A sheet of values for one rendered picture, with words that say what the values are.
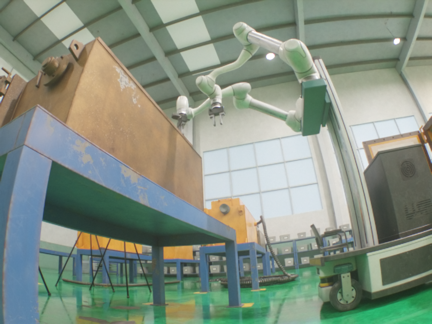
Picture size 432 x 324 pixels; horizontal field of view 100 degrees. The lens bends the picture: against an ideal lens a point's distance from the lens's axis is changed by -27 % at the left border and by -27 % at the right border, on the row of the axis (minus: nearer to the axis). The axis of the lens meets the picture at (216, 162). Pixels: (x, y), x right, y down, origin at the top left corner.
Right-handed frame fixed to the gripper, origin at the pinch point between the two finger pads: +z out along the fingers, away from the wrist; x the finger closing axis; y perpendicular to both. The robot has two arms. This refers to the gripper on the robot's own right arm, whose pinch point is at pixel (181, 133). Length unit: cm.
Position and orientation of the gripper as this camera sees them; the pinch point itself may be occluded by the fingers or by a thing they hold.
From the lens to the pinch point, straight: 204.6
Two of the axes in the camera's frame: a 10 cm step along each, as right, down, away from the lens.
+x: -4.6, 4.0, 8.0
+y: 8.9, 1.5, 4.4
